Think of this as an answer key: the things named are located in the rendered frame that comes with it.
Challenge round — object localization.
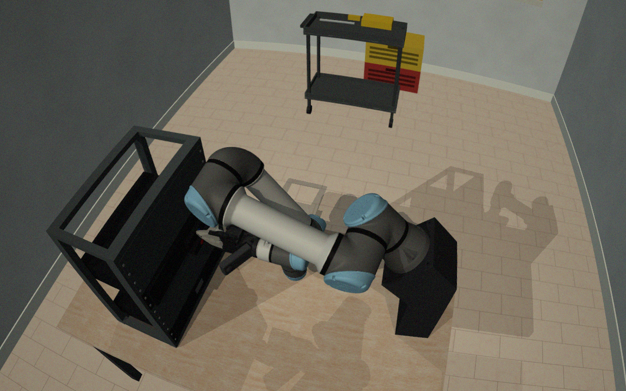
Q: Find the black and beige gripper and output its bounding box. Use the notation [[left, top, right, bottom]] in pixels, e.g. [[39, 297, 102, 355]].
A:
[[196, 224, 260, 258]]

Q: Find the black server rack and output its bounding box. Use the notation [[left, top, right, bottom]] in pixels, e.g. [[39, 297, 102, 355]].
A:
[[46, 125, 225, 348]]

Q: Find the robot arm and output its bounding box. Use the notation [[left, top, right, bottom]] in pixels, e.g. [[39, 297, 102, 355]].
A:
[[184, 147, 430, 293]]

